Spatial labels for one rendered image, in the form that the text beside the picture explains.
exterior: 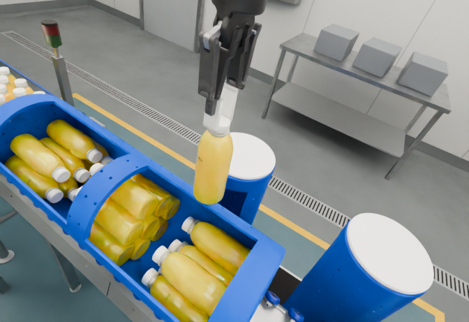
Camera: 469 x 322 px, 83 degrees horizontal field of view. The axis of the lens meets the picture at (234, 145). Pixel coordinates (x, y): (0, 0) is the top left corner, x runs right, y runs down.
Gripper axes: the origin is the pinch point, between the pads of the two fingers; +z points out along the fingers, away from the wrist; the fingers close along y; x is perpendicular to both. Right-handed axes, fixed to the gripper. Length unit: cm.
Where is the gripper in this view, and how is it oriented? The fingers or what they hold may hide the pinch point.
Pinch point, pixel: (220, 108)
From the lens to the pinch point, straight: 48.0
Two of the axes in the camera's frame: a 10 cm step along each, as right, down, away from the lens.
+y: 5.5, -4.6, 7.0
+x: -8.2, -4.7, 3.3
